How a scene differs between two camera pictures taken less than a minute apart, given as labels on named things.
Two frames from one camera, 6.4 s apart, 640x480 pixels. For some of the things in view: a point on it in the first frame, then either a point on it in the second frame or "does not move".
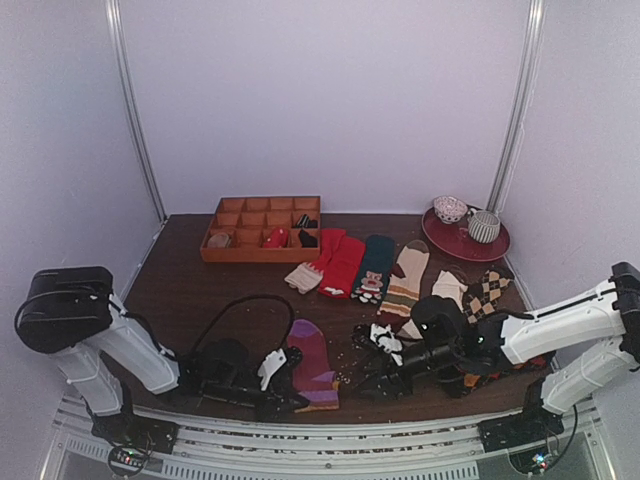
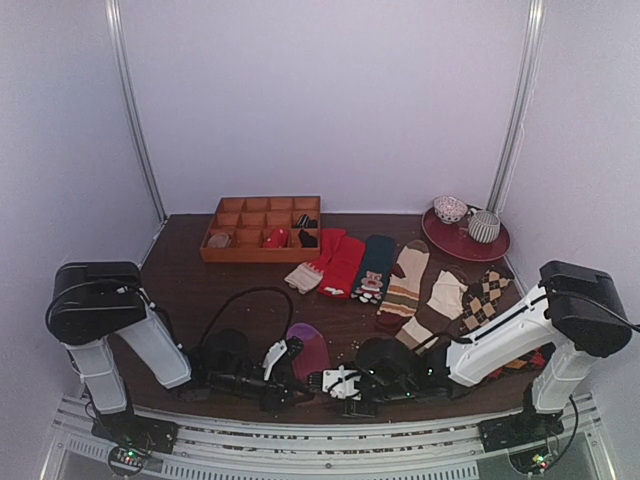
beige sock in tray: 219,240 does not move
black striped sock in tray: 306,222 does not move
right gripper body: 385,368 to 355,405
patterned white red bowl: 449,209 does not move
